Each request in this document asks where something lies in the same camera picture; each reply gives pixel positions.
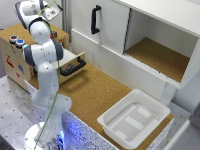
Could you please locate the red button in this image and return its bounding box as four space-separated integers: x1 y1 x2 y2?
8 34 19 45

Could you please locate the green button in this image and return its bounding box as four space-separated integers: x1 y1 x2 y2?
21 43 29 51

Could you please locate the white sliding door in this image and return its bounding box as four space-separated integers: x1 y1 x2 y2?
71 0 131 55

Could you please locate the white plastic box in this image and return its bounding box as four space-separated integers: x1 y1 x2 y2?
96 88 172 150

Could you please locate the green cable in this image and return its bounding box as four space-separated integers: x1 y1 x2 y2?
32 0 64 150

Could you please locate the wooden drawer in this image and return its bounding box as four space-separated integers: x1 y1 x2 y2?
55 48 87 79

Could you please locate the wooden drawer box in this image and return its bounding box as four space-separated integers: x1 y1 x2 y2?
0 22 71 92

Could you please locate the black door handle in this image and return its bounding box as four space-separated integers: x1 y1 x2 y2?
90 4 102 36

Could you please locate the white cabinet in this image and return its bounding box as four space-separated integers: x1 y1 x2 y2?
68 0 200 108

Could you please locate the black drawer handle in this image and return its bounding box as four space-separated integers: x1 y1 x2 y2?
59 56 87 77

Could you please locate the blue button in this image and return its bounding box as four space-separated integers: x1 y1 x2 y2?
15 38 26 48

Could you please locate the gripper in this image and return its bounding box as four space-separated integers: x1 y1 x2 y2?
44 3 64 22

